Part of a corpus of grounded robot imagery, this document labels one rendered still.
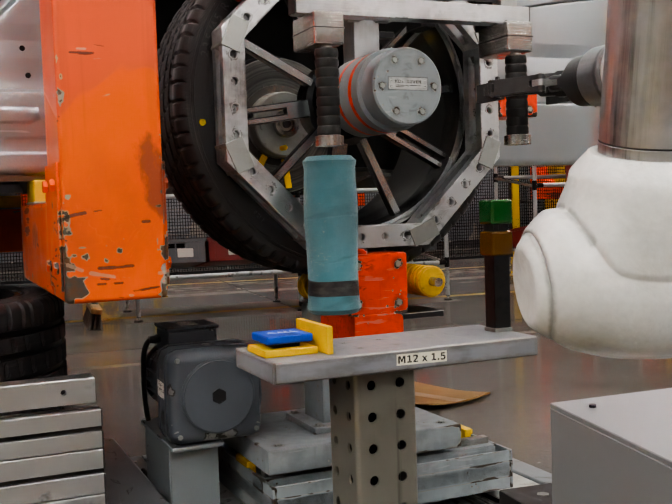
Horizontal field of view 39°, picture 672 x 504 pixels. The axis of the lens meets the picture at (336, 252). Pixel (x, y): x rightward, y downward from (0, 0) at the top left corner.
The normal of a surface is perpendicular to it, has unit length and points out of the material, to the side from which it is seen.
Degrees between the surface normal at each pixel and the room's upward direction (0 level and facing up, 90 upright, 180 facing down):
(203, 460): 90
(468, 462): 90
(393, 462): 90
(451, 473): 90
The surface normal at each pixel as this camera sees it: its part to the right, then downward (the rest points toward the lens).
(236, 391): 0.40, 0.04
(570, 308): -0.34, 0.38
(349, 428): -0.92, 0.05
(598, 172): -0.69, -0.45
